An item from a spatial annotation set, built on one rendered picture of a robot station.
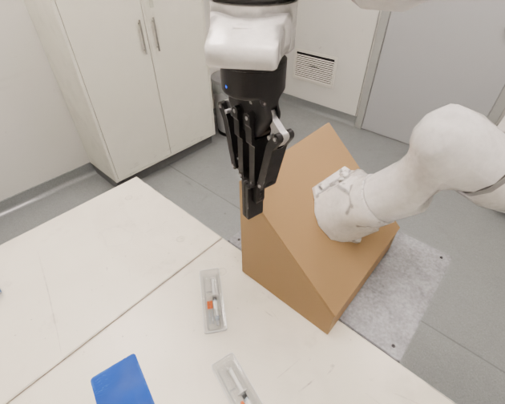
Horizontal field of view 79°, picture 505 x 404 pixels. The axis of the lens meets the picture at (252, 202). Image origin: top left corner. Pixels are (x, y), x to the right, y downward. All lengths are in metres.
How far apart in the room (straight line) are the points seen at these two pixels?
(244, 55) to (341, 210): 0.50
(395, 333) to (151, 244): 0.73
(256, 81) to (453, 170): 0.34
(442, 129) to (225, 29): 0.35
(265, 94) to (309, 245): 0.46
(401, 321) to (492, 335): 1.15
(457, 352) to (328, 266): 1.21
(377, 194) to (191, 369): 0.56
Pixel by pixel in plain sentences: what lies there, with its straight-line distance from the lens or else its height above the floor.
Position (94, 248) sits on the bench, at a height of 0.75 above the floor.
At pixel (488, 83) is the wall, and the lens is 2.99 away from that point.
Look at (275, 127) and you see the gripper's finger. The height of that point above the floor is 1.32.
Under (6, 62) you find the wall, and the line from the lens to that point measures 2.48.
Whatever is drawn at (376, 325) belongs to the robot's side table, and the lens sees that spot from 0.89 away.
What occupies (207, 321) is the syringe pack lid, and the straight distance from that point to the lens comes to 0.82.
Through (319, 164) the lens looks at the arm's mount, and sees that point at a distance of 0.84.
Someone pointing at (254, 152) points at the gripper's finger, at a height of 1.28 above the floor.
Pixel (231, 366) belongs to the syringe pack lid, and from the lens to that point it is 0.77.
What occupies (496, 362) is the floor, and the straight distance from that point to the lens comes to 1.95.
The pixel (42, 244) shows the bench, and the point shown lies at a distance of 1.18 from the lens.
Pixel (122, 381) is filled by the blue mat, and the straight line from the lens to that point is 0.83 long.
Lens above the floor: 1.49
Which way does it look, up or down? 41 degrees down
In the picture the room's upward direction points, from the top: straight up
